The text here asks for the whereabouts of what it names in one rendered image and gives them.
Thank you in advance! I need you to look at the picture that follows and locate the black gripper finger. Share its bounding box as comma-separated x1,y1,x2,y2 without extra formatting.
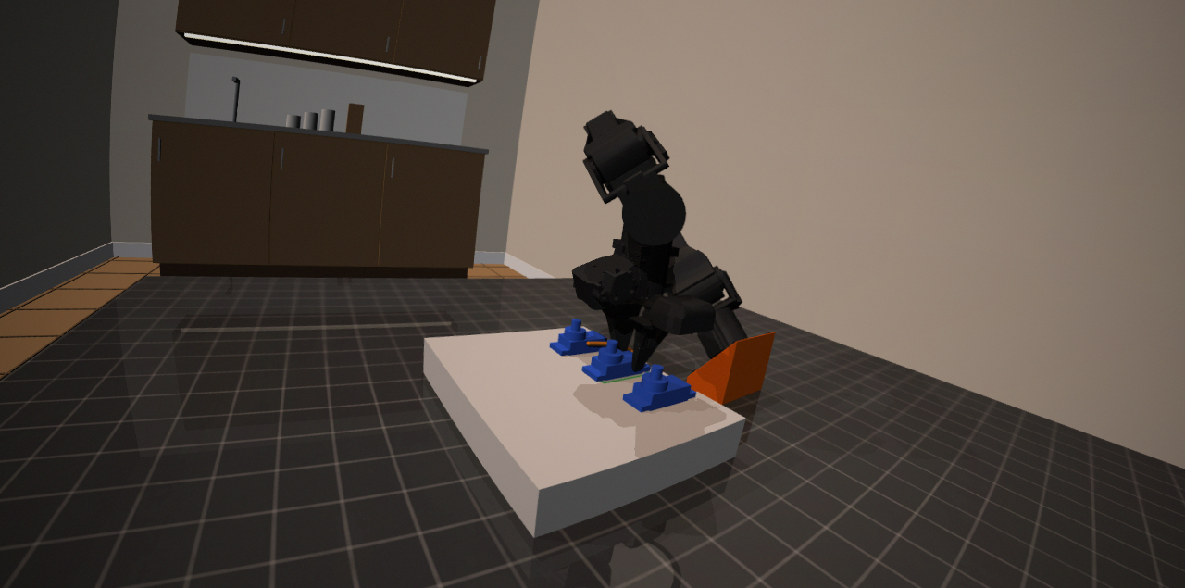
629,317,668,371
602,302,642,351

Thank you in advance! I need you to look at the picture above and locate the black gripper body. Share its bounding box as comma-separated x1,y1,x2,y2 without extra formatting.
611,231,716,335

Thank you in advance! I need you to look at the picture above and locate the white flat rectangular platform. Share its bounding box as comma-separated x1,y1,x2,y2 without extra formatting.
423,319,745,537

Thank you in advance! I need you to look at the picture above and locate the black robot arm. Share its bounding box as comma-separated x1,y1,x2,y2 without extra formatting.
572,109,748,359

